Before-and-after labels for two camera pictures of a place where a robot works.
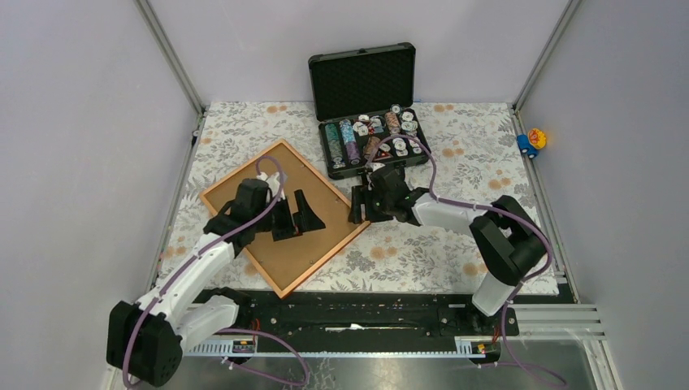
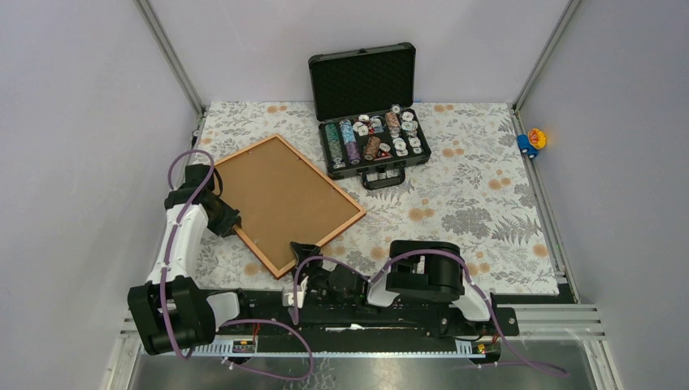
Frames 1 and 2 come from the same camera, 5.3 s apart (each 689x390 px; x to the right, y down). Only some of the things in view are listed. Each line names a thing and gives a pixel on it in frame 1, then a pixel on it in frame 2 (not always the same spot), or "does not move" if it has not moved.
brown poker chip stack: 371,144 does not move
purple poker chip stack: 353,153 does not move
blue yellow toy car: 530,142 does not move
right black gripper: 359,196 → 303,250
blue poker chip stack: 348,130 does not move
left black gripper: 304,220 → 223,227
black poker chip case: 363,102 does not move
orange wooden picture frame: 251,257 → 277,275
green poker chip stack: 335,145 does not move
